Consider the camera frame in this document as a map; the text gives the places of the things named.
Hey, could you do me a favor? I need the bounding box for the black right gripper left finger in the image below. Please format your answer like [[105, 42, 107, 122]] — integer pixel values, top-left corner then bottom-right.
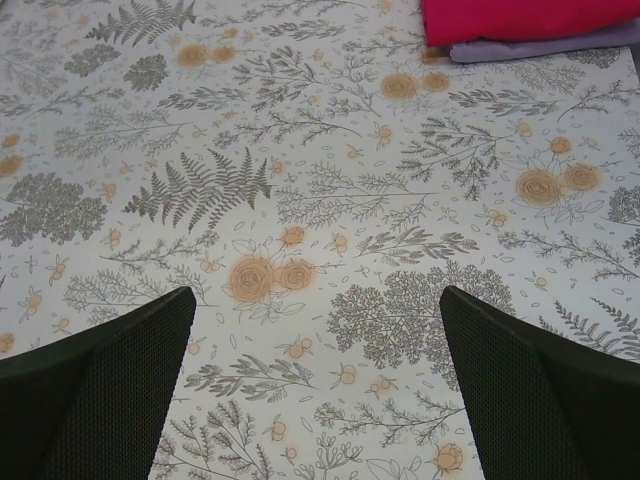
[[1, 287, 196, 480]]

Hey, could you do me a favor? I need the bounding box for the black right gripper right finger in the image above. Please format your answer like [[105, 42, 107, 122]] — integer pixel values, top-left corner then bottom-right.
[[439, 286, 639, 479]]

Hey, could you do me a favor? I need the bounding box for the floral patterned table mat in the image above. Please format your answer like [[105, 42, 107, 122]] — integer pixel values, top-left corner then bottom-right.
[[1, 1, 639, 479]]

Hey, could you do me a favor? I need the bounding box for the folded lavender t shirt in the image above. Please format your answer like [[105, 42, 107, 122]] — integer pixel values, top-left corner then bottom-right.
[[449, 19, 639, 64]]

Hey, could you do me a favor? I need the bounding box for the folded red t shirt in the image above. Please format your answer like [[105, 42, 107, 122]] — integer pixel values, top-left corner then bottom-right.
[[421, 0, 639, 47]]

